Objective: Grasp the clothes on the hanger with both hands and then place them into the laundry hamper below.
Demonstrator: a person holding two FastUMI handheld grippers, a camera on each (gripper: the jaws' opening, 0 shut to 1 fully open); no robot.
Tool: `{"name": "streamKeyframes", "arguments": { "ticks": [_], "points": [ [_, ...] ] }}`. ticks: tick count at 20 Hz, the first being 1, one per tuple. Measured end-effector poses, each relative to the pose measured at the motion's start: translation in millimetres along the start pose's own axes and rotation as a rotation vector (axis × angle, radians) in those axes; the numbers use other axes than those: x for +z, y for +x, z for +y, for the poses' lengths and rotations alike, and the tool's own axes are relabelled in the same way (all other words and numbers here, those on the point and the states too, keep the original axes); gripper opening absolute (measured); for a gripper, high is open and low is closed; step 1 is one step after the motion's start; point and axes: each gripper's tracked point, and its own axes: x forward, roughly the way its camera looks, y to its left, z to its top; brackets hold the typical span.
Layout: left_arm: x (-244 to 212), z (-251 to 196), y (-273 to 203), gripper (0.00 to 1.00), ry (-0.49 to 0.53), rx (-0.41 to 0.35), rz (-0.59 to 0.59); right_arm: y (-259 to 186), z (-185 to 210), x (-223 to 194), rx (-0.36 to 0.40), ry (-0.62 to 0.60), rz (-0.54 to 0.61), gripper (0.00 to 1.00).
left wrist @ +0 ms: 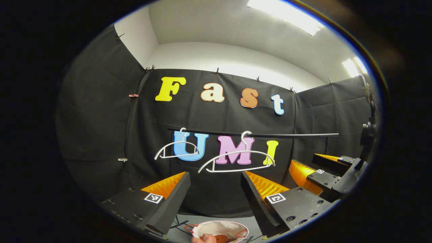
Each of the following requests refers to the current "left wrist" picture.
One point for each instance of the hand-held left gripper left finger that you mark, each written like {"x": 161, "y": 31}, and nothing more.
{"x": 168, "y": 209}

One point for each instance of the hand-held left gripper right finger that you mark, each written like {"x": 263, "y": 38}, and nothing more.
{"x": 258, "y": 206}

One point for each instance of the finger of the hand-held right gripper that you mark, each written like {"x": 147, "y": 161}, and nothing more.
{"x": 303, "y": 173}
{"x": 329, "y": 160}

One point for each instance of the white plastic hanger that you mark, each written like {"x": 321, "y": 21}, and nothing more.
{"x": 168, "y": 145}
{"x": 236, "y": 152}

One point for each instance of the ceiling light panel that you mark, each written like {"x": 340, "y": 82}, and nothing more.
{"x": 287, "y": 15}
{"x": 350, "y": 68}
{"x": 360, "y": 64}

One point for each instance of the black backdrop cloth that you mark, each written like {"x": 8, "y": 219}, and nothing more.
{"x": 108, "y": 114}

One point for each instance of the row of black clips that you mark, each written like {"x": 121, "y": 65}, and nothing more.
{"x": 217, "y": 71}

